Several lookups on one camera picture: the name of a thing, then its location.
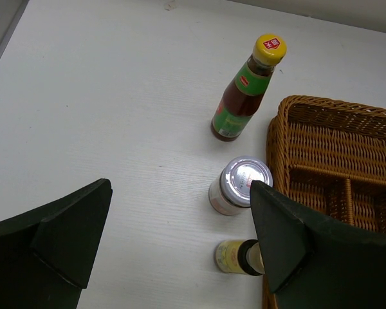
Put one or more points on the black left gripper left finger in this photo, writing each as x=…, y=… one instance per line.
x=47, y=254

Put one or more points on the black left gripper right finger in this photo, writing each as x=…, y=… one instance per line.
x=312, y=260

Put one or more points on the small yellow label bottle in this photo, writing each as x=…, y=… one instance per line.
x=239, y=256

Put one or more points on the brown wicker basket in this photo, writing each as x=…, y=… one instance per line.
x=330, y=156

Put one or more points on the silver lid jar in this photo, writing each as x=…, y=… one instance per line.
x=229, y=193

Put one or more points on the yellow cap sauce bottle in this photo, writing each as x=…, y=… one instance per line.
x=242, y=97

